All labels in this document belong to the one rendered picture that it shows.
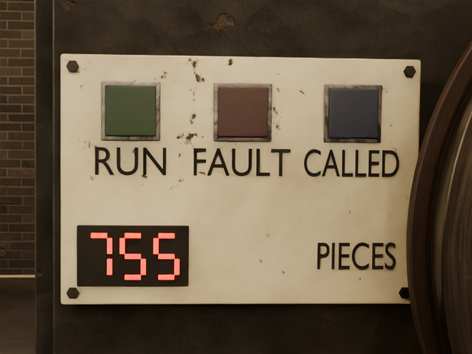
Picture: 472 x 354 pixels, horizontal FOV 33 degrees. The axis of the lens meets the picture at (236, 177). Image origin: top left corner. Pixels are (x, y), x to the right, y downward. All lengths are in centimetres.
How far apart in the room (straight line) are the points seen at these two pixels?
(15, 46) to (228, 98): 618
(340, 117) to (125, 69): 16
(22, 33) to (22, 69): 29
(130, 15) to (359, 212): 22
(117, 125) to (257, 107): 10
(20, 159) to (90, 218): 611
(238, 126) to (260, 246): 9
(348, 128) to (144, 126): 15
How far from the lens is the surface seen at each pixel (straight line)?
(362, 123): 58
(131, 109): 56
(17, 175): 669
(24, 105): 668
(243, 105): 56
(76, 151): 57
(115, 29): 59
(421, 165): 52
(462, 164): 46
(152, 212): 57
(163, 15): 59
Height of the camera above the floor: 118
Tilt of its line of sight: 3 degrees down
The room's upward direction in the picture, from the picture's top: 1 degrees clockwise
